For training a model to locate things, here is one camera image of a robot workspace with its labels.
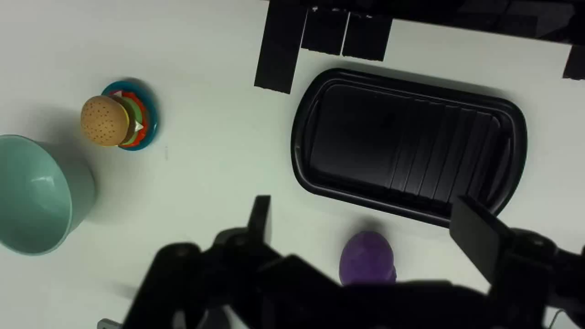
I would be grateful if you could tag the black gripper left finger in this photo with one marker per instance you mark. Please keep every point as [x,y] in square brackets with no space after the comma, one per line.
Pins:
[258,220]

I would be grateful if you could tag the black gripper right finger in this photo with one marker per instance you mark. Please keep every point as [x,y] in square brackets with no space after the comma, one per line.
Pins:
[481,240]

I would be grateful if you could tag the purple plastic eggplant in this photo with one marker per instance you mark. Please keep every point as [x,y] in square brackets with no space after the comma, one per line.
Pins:
[366,258]

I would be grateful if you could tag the black ridged tray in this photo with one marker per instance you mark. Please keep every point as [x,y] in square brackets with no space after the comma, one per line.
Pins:
[395,146]

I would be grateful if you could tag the black tape strip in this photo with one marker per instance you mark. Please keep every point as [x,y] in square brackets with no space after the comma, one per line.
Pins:
[368,37]
[324,31]
[278,48]

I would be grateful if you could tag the toy burger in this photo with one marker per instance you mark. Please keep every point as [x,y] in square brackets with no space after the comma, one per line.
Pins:
[106,121]

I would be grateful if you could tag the mint green bowl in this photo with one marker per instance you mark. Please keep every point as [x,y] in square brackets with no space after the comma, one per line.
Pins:
[37,194]

